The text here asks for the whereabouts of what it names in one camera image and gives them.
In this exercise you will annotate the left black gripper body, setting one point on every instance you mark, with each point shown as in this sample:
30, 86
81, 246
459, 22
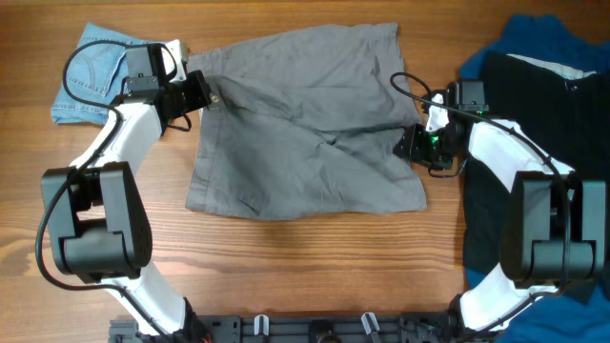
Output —
189, 93

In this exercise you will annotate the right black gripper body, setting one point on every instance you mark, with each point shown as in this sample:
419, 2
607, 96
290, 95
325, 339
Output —
431, 147

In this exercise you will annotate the grey cotton shorts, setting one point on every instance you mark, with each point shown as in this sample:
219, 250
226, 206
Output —
305, 122

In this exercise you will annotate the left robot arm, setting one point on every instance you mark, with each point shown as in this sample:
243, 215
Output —
95, 233

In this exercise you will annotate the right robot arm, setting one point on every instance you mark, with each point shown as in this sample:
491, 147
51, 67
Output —
554, 231

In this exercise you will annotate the folded blue denim jeans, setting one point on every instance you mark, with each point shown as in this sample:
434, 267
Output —
95, 74

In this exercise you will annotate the light grey garment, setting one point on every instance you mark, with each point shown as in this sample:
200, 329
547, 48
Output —
565, 72

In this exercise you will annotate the blue shirt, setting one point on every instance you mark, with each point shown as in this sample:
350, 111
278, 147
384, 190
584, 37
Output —
570, 120

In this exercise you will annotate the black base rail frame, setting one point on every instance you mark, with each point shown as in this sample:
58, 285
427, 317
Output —
368, 327

